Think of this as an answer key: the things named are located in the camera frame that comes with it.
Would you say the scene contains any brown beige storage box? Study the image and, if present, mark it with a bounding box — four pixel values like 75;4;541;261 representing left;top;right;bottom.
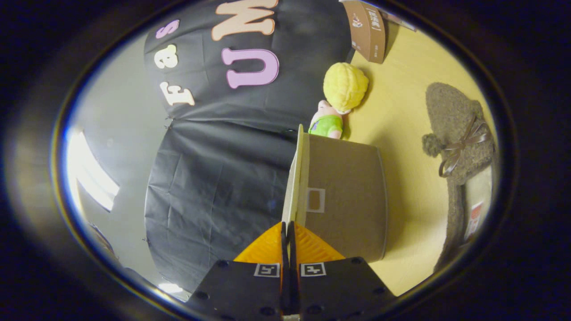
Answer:
282;125;388;263

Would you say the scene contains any reddish brown cover book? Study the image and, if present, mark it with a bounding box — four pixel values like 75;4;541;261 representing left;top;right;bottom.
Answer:
381;10;416;32

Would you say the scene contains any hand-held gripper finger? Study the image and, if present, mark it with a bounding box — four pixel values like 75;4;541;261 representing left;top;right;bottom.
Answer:
185;222;290;321
289;222;397;321

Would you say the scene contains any pink plush doll yellow hat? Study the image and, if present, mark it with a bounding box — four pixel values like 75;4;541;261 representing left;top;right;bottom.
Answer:
308;62;370;140

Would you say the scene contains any brown fuzzy shoe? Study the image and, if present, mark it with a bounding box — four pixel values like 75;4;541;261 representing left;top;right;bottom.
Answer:
422;82;497;273

